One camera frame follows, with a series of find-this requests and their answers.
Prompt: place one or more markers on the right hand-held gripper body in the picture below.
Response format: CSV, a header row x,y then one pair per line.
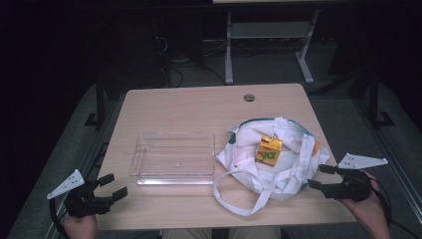
x,y
355,187

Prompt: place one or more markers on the round table grommet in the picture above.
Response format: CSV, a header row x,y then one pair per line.
x,y
249,97

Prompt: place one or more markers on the person's right hand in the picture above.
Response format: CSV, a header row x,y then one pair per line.
x,y
373,215

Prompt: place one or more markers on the white metal frame stand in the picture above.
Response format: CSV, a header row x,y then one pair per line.
x,y
268,30

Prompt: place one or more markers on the clear plastic container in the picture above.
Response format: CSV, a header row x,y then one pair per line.
x,y
172,159

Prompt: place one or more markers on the black metal stand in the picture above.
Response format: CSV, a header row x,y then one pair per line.
x,y
374,99
99,103

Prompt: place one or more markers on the person's left hand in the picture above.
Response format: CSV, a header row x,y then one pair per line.
x,y
81,228

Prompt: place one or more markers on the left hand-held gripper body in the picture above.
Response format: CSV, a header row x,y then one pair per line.
x,y
83,202

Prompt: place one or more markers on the yellow juice carton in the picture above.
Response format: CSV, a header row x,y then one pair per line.
x,y
268,151

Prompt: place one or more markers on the white cloth tote bag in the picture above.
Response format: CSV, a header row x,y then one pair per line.
x,y
288,179

